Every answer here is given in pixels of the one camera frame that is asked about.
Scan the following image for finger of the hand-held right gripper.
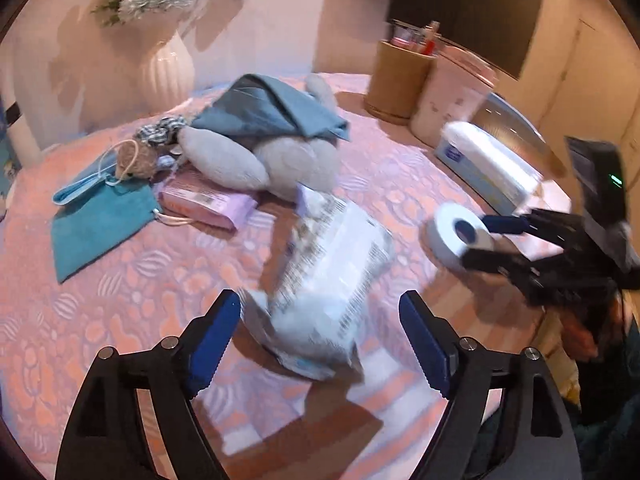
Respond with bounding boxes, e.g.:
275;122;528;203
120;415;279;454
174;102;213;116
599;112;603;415
481;209;582;242
460;248;547;287

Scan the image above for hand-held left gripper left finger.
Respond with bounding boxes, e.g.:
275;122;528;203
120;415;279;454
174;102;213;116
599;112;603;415
55;289;242;480

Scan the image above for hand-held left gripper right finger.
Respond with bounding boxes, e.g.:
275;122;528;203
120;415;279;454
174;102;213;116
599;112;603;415
398;290;583;480

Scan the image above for white tape roll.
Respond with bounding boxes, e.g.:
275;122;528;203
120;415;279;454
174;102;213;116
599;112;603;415
426;204;496;273

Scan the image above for white printed plastic packet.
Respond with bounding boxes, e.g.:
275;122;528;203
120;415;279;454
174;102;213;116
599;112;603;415
242;185;396;381

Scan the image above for pink tissue packet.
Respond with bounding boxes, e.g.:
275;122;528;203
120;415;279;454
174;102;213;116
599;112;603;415
157;167;258;233

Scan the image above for grey plush rabbit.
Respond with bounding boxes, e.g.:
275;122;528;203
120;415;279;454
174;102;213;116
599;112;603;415
177;74;341;196

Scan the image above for blue face mask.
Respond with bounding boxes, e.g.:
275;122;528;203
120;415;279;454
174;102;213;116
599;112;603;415
52;152;151;206

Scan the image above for checked hair scrunchie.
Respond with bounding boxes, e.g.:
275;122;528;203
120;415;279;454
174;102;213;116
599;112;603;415
134;116;193;148

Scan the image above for person's right hand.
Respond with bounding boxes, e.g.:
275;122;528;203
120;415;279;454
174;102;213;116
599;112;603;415
557;305;626;362

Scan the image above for white blue wipes packet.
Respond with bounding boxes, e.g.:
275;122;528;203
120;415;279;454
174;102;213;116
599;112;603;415
434;121;546;216

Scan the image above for pink patterned tablecloth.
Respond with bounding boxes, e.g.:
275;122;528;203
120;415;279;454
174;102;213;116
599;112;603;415
0;72;506;480

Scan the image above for pink container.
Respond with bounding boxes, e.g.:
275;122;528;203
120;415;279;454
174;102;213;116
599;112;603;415
410;40;498;143

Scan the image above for teal towel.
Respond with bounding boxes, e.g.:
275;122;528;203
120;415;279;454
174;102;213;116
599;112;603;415
50;182;160;285

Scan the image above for brown cylindrical holder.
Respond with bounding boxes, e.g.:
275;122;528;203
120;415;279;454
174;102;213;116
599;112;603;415
363;40;437;126

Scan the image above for brown plush ball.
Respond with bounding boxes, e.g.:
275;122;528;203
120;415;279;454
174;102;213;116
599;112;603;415
116;140;158;181

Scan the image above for pink cosmetic tube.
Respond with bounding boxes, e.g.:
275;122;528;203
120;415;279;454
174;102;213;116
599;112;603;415
422;21;442;56

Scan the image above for person's dark clothing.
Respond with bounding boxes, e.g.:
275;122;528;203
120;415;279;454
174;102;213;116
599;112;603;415
570;360;640;480

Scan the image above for black television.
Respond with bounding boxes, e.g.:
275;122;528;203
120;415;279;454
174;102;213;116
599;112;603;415
387;0;543;80

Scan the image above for blue-grey cloth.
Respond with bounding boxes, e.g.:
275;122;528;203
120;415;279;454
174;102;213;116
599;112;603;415
191;74;351;142

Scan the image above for blue printed card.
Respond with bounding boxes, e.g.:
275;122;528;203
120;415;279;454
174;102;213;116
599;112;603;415
0;135;23;201

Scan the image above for white ribbed vase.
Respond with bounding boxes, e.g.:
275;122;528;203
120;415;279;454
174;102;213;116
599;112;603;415
137;30;196;108

